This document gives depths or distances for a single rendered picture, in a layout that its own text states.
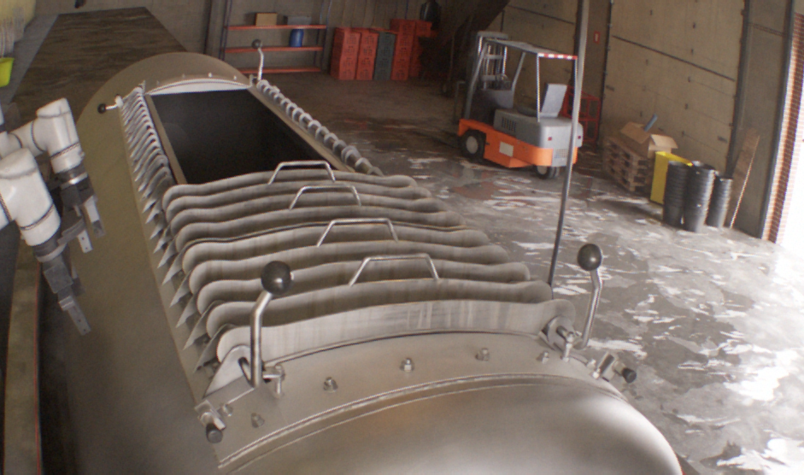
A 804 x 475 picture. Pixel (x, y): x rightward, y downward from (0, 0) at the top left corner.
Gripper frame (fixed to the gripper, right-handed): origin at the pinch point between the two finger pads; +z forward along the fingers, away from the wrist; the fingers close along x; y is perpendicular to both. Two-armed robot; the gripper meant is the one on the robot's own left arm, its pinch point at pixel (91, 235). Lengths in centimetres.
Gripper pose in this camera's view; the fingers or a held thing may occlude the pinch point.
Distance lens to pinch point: 184.0
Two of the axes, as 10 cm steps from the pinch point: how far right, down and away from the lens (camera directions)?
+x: -1.3, -2.6, 9.6
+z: 3.1, 9.1, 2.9
